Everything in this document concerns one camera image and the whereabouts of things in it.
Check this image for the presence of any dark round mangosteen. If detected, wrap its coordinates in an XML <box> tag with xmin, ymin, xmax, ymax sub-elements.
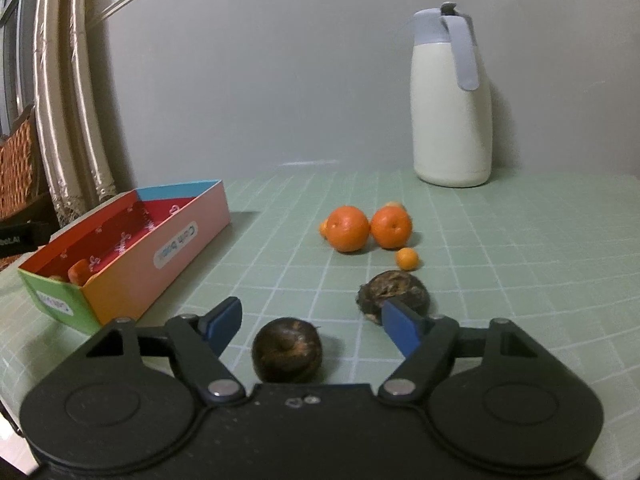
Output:
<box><xmin>250</xmin><ymin>318</ymin><xmax>323</xmax><ymax>384</ymax></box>

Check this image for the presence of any dark brown wrinkled fruit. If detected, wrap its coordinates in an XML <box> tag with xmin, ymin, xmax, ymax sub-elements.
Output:
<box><xmin>356</xmin><ymin>270</ymin><xmax>431</xmax><ymax>325</ymax></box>

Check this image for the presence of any small kumquat front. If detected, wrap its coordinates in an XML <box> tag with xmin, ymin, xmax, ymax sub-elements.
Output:
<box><xmin>395</xmin><ymin>247</ymin><xmax>420</xmax><ymax>272</ymax></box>

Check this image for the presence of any small kumquat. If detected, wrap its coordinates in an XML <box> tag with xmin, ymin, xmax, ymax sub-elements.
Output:
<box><xmin>395</xmin><ymin>247</ymin><xmax>420</xmax><ymax>272</ymax></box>
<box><xmin>319</xmin><ymin>219</ymin><xmax>328</xmax><ymax>240</ymax></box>

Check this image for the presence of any large orange right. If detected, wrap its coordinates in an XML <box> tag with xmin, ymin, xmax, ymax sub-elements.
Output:
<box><xmin>370</xmin><ymin>205</ymin><xmax>413</xmax><ymax>249</ymax></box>

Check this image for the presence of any large orange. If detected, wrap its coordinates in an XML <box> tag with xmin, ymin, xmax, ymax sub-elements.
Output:
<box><xmin>326</xmin><ymin>206</ymin><xmax>370</xmax><ymax>254</ymax></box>
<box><xmin>370</xmin><ymin>205</ymin><xmax>413</xmax><ymax>249</ymax></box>

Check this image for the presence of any colourful cardboard box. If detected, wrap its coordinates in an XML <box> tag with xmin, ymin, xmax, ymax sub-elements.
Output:
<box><xmin>17</xmin><ymin>180</ymin><xmax>231</xmax><ymax>335</ymax></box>

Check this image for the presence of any orange fruit in box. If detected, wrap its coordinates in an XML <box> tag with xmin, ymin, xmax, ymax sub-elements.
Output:
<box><xmin>67</xmin><ymin>259</ymin><xmax>93</xmax><ymax>287</ymax></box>

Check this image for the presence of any large orange left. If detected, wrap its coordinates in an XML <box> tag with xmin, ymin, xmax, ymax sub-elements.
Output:
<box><xmin>326</xmin><ymin>206</ymin><xmax>370</xmax><ymax>254</ymax></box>

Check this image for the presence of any small kumquat left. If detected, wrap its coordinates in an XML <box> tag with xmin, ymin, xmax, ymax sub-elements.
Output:
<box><xmin>319</xmin><ymin>219</ymin><xmax>328</xmax><ymax>240</ymax></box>

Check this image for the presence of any green checked tablecloth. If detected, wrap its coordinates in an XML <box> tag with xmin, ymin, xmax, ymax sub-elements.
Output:
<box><xmin>0</xmin><ymin>167</ymin><xmax>640</xmax><ymax>480</ymax></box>

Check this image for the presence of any beige satin curtain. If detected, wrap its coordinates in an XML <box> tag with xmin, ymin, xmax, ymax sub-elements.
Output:
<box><xmin>34</xmin><ymin>0</ymin><xmax>117</xmax><ymax>226</ymax></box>

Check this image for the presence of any wooden sofa orange cushion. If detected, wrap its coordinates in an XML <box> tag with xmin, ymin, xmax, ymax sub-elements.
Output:
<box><xmin>1</xmin><ymin>105</ymin><xmax>58</xmax><ymax>270</ymax></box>

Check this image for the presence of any white thermos jug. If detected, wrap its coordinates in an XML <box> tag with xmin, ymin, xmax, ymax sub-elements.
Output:
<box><xmin>410</xmin><ymin>1</ymin><xmax>494</xmax><ymax>188</ymax></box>

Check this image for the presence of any window with frame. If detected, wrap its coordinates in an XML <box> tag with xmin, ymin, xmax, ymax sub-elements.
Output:
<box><xmin>1</xmin><ymin>0</ymin><xmax>37</xmax><ymax>138</ymax></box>

